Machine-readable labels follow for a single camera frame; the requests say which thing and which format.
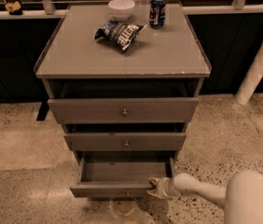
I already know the grey middle drawer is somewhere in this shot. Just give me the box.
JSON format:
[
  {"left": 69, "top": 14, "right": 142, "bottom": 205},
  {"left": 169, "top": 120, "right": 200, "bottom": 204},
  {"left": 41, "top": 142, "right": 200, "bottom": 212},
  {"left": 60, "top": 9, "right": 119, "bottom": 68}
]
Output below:
[{"left": 64, "top": 133, "right": 186, "bottom": 151}]

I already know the blue chip bag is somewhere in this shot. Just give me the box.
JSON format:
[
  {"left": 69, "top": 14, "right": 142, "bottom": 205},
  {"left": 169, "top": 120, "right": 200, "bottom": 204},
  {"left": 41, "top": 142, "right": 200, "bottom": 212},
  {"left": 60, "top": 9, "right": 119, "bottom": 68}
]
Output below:
[{"left": 94, "top": 20, "right": 145, "bottom": 52}]

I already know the grey bottom drawer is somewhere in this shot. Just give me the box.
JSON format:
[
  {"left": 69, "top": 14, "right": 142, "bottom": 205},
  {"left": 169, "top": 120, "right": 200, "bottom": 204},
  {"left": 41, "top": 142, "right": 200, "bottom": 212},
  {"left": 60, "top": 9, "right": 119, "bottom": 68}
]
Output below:
[{"left": 70, "top": 151, "right": 174, "bottom": 198}]

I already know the white bowl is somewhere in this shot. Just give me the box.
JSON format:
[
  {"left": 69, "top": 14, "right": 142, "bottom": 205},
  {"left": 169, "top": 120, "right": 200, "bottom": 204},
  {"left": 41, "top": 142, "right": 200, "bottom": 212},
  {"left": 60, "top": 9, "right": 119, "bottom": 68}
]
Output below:
[{"left": 108, "top": 0, "right": 135, "bottom": 21}]

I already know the grey top drawer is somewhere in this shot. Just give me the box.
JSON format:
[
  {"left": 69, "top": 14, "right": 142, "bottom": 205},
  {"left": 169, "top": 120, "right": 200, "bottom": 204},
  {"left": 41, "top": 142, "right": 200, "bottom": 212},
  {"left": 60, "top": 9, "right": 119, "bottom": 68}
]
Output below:
[{"left": 48, "top": 97, "right": 198, "bottom": 124}]

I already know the grey drawer cabinet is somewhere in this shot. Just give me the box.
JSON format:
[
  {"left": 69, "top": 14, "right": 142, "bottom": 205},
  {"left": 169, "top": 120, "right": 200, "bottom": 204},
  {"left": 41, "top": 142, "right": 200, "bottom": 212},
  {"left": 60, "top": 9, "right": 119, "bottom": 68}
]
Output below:
[{"left": 33, "top": 3, "right": 213, "bottom": 174}]

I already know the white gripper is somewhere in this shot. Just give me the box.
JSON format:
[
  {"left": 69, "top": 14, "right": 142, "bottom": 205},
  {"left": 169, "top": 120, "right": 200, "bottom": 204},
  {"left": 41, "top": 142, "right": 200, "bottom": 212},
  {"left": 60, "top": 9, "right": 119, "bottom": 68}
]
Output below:
[{"left": 147, "top": 177, "right": 177, "bottom": 200}]

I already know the white diagonal post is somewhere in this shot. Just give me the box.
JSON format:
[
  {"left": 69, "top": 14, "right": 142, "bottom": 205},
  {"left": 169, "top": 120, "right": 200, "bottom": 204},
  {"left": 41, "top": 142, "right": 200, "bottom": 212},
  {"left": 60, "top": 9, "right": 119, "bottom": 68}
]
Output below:
[{"left": 234, "top": 42, "right": 263, "bottom": 105}]

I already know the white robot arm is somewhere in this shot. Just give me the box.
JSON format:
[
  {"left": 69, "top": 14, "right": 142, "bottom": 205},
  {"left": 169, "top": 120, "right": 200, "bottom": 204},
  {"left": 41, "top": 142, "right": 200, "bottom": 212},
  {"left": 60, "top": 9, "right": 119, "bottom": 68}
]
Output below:
[{"left": 147, "top": 170, "right": 263, "bottom": 224}]

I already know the small yellow black object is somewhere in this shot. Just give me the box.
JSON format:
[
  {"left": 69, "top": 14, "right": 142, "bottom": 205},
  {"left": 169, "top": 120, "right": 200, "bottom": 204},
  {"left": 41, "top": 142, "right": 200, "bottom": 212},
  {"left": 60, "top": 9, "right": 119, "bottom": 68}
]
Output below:
[{"left": 5, "top": 1, "right": 22, "bottom": 15}]

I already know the grey drawer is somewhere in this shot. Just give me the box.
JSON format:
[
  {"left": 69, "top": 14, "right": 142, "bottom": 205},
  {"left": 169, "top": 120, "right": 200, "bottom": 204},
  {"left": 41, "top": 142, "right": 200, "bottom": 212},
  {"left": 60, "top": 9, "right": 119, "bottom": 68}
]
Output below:
[
  {"left": 48, "top": 97, "right": 198, "bottom": 124},
  {"left": 64, "top": 133, "right": 186, "bottom": 151},
  {"left": 70, "top": 151, "right": 174, "bottom": 198}
]

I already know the blue soda can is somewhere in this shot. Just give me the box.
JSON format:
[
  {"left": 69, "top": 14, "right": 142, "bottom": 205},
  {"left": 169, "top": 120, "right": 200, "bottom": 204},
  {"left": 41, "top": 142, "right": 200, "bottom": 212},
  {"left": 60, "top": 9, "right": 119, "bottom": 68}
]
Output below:
[{"left": 149, "top": 0, "right": 166, "bottom": 29}]

